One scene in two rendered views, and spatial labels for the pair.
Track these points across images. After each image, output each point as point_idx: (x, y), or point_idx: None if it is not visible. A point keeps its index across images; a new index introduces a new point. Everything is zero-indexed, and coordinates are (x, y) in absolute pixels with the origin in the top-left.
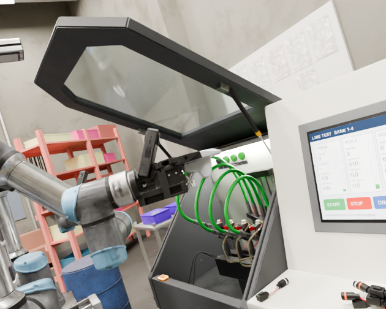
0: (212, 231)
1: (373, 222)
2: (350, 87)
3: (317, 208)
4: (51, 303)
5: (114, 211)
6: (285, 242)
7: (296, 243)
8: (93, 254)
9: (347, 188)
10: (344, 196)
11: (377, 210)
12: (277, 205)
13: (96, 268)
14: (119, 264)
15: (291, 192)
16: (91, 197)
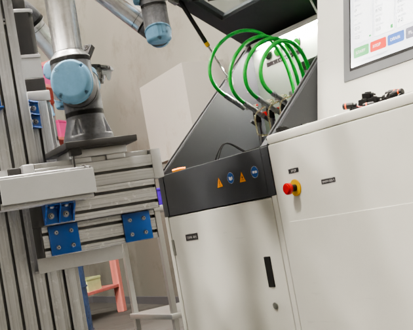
0: (244, 102)
1: (385, 58)
2: None
3: (348, 58)
4: (98, 84)
5: None
6: (318, 103)
7: (328, 100)
8: (149, 26)
9: (372, 33)
10: (368, 41)
11: (389, 46)
12: (315, 66)
13: (149, 38)
14: (166, 37)
15: (330, 50)
16: None
